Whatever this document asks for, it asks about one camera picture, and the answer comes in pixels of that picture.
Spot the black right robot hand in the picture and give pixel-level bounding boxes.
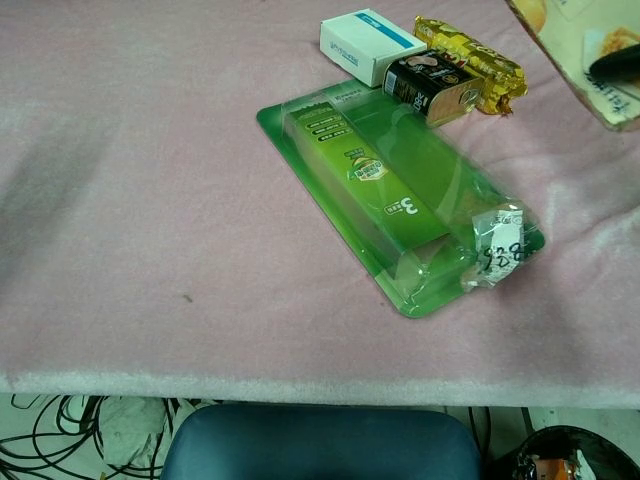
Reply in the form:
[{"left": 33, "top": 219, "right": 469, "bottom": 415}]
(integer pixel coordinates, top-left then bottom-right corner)
[{"left": 584, "top": 43, "right": 640, "bottom": 82}]

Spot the orange-yellow egg roll box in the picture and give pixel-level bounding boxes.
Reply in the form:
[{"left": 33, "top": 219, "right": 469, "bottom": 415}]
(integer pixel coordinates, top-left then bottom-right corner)
[{"left": 505, "top": 0, "right": 640, "bottom": 134}]

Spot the white and blue box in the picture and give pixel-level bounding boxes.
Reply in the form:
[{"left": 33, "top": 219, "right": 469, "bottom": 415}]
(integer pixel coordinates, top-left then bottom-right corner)
[{"left": 319, "top": 7, "right": 428, "bottom": 89}]

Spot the gold foil snack package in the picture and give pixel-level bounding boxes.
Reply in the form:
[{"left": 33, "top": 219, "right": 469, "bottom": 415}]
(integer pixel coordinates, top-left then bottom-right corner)
[{"left": 412, "top": 15, "right": 529, "bottom": 117}]

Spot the black tin can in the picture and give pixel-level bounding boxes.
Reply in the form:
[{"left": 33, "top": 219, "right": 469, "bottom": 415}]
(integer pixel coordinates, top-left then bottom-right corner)
[{"left": 382, "top": 48, "right": 484, "bottom": 129}]

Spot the green blister pack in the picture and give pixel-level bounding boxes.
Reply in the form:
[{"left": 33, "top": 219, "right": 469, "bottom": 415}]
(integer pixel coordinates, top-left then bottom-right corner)
[{"left": 255, "top": 82, "right": 546, "bottom": 319}]

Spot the black trash bin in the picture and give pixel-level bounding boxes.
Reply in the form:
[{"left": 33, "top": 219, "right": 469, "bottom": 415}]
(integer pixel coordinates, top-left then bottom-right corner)
[{"left": 487, "top": 424, "right": 640, "bottom": 480}]

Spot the orange wrapper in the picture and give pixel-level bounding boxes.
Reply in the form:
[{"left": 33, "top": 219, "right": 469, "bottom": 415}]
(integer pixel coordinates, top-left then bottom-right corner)
[{"left": 532, "top": 458, "right": 577, "bottom": 480}]

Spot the blue chair back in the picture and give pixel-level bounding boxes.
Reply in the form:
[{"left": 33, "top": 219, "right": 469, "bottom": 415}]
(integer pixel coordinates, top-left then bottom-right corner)
[{"left": 160, "top": 403, "right": 484, "bottom": 480}]

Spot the pink fleece blanket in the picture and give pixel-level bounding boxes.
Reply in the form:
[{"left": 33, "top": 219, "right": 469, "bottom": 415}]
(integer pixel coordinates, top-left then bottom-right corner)
[{"left": 0, "top": 0, "right": 640, "bottom": 410}]

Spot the white crumpled cloth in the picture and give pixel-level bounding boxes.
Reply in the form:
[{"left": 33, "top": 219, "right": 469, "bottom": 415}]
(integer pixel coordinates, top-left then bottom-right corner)
[{"left": 97, "top": 397, "right": 170, "bottom": 469}]

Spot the thin black cable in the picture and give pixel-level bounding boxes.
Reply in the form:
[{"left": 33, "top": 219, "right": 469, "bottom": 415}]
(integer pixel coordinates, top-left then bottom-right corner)
[{"left": 467, "top": 407, "right": 494, "bottom": 462}]

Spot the black cable tangle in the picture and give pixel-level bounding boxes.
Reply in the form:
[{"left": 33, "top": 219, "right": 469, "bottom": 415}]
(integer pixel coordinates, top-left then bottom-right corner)
[{"left": 0, "top": 393, "right": 177, "bottom": 480}]

